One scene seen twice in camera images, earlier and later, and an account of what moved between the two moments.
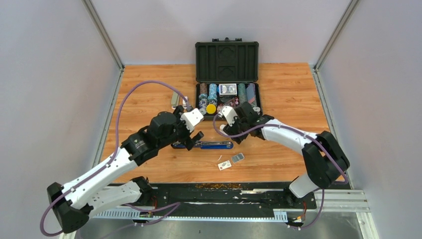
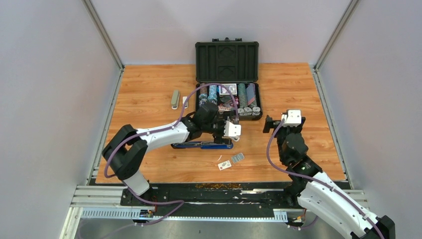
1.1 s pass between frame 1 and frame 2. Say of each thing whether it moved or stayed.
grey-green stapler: stayed
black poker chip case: stayed
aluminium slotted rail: stayed
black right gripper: moved
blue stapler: stayed
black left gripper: moved
